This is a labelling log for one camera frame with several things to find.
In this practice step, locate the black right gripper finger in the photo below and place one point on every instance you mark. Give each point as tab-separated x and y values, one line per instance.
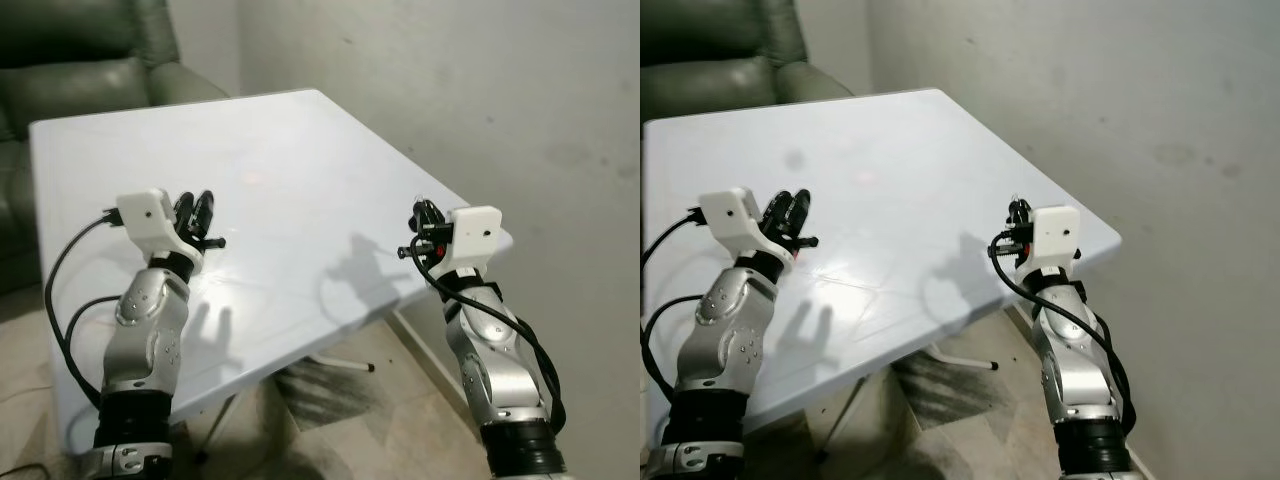
1026	216
1014	214
420	218
434	220

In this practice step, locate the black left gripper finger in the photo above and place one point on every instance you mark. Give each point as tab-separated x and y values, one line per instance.
205	210
800	208
185	212
777	212

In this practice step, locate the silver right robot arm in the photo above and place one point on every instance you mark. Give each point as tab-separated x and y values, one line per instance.
495	370
1070	370

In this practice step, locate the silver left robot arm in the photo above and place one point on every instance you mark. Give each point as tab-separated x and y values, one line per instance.
145	330
725	330

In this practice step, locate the white plastic table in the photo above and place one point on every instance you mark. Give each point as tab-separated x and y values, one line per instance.
900	170
280	180

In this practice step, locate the dark green leather sofa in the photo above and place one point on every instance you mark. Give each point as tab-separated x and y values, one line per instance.
720	70
80	80

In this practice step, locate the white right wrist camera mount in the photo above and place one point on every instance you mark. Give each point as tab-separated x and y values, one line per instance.
470	235
1055	235

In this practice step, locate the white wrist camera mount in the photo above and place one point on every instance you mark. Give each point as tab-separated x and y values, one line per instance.
470	235
735	215
150	215
1055	235

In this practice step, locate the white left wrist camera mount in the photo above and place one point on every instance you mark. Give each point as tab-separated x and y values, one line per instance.
735	215
150	215

